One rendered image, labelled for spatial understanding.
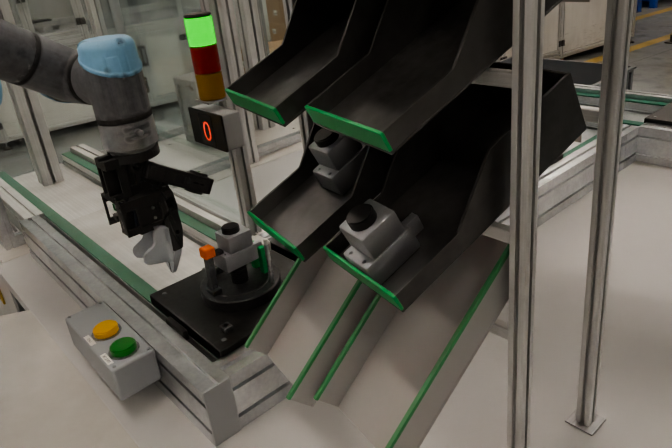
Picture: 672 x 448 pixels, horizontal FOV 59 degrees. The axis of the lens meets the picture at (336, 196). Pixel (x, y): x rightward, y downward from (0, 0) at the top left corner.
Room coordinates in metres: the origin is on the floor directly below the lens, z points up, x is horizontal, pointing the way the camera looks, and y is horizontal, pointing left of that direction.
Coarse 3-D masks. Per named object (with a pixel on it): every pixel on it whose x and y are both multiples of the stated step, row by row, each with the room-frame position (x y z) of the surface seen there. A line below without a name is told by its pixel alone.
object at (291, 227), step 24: (312, 168) 0.74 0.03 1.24; (360, 168) 0.64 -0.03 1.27; (384, 168) 0.65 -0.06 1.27; (288, 192) 0.72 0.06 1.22; (312, 192) 0.71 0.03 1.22; (360, 192) 0.63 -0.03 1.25; (264, 216) 0.71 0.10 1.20; (288, 216) 0.68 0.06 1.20; (312, 216) 0.66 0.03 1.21; (336, 216) 0.61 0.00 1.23; (288, 240) 0.64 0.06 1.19; (312, 240) 0.60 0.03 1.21
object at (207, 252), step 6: (204, 246) 0.87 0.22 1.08; (210, 246) 0.87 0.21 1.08; (204, 252) 0.86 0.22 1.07; (210, 252) 0.86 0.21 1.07; (216, 252) 0.88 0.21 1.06; (222, 252) 0.88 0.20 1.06; (204, 258) 0.86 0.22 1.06; (210, 258) 0.87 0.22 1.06; (210, 264) 0.86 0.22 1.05; (210, 270) 0.86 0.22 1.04; (210, 276) 0.86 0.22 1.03; (216, 276) 0.87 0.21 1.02; (210, 282) 0.86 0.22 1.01; (216, 282) 0.87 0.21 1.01
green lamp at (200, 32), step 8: (208, 16) 1.11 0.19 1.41; (192, 24) 1.10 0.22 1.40; (200, 24) 1.10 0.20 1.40; (208, 24) 1.11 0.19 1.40; (192, 32) 1.10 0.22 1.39; (200, 32) 1.10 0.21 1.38; (208, 32) 1.11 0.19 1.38; (192, 40) 1.10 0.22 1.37; (200, 40) 1.10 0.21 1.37; (208, 40) 1.10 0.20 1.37
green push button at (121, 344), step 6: (114, 342) 0.78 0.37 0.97; (120, 342) 0.78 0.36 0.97; (126, 342) 0.78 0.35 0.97; (132, 342) 0.78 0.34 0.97; (114, 348) 0.77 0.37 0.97; (120, 348) 0.77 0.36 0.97; (126, 348) 0.76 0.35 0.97; (132, 348) 0.77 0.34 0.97; (114, 354) 0.76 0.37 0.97; (120, 354) 0.76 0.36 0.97; (126, 354) 0.76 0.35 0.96
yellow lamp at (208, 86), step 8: (216, 72) 1.11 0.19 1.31; (200, 80) 1.10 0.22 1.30; (208, 80) 1.10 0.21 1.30; (216, 80) 1.10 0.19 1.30; (200, 88) 1.10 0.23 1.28; (208, 88) 1.10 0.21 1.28; (216, 88) 1.10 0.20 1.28; (224, 88) 1.12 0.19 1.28; (200, 96) 1.11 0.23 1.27; (208, 96) 1.10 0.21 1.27; (216, 96) 1.10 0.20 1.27; (224, 96) 1.11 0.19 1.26
